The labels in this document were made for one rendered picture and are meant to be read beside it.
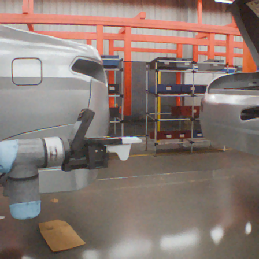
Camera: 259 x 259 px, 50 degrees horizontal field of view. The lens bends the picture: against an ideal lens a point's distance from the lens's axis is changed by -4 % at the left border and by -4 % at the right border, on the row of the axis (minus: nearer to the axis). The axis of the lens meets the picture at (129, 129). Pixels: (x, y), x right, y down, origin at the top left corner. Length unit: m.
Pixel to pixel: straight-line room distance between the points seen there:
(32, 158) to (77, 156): 0.12
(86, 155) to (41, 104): 0.98
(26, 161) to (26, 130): 1.03
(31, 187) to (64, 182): 1.07
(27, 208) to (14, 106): 1.05
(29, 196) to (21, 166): 0.08
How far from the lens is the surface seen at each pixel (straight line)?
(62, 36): 7.65
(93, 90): 1.73
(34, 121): 1.70
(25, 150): 0.69
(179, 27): 8.42
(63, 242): 2.75
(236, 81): 4.17
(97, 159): 0.75
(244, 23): 4.03
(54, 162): 0.71
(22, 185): 0.71
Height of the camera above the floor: 1.37
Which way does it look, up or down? 8 degrees down
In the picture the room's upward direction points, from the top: straight up
